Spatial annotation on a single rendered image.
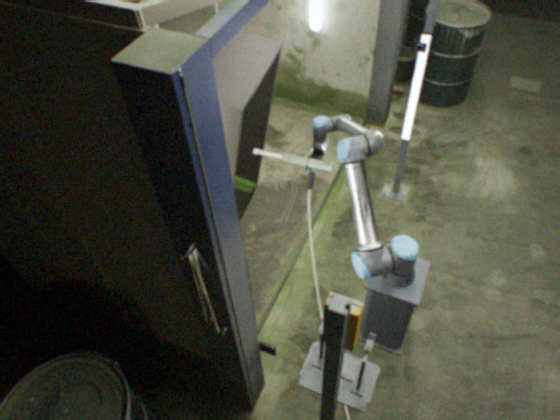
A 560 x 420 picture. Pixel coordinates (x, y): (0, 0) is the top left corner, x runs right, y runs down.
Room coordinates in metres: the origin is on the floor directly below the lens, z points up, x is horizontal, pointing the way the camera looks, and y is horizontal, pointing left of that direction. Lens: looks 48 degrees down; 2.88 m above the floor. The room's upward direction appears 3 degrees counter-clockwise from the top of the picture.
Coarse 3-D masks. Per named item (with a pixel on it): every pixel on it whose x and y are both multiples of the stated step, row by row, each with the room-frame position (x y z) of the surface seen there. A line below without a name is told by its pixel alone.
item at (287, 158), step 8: (256, 152) 2.11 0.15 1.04; (264, 152) 2.10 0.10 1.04; (272, 152) 2.10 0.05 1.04; (288, 160) 2.04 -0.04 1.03; (296, 160) 2.03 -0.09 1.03; (304, 160) 2.02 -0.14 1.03; (312, 160) 2.03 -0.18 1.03; (320, 160) 2.03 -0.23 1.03; (312, 168) 2.00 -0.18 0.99; (320, 168) 1.98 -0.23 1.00; (328, 168) 1.97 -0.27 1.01; (312, 176) 2.00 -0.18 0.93; (312, 184) 2.00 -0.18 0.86
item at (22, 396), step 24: (72, 360) 0.94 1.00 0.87; (96, 360) 0.94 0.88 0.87; (24, 384) 0.84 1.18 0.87; (48, 384) 0.84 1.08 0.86; (72, 384) 0.83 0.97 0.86; (96, 384) 0.83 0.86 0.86; (120, 384) 0.82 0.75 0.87; (24, 408) 0.74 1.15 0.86; (48, 408) 0.73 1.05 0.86; (72, 408) 0.73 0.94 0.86; (96, 408) 0.72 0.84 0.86; (120, 408) 0.72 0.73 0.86
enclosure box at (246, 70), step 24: (240, 48) 2.19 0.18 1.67; (264, 48) 2.21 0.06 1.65; (216, 72) 1.97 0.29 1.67; (240, 72) 1.99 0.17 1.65; (264, 72) 2.01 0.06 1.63; (240, 96) 1.81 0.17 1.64; (264, 96) 2.33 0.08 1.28; (240, 120) 1.73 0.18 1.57; (264, 120) 2.34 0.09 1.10; (240, 144) 2.40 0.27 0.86; (264, 144) 2.34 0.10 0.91; (240, 168) 2.41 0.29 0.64; (240, 192) 2.33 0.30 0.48; (240, 216) 2.11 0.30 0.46
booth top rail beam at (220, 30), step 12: (240, 0) 1.34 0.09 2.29; (252, 0) 1.35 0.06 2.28; (264, 0) 1.42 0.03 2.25; (228, 12) 1.27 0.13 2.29; (240, 12) 1.28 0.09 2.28; (252, 12) 1.35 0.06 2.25; (216, 24) 1.20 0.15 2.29; (228, 24) 1.22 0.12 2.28; (240, 24) 1.28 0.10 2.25; (204, 36) 1.14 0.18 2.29; (216, 36) 1.16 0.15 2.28; (228, 36) 1.21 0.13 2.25; (216, 48) 1.15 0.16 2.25
